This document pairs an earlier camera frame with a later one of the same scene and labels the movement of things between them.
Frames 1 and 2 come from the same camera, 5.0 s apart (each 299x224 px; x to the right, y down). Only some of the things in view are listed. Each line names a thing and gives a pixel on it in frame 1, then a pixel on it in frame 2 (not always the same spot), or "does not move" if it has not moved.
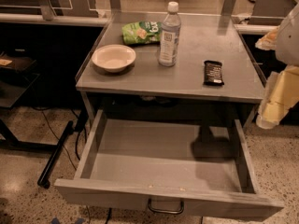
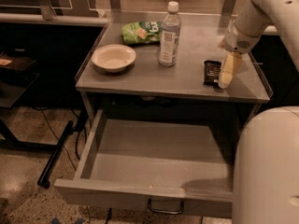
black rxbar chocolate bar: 213,74 does not move
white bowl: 114,58 does not move
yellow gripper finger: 268,41 to 236,41
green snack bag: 142,33 does not move
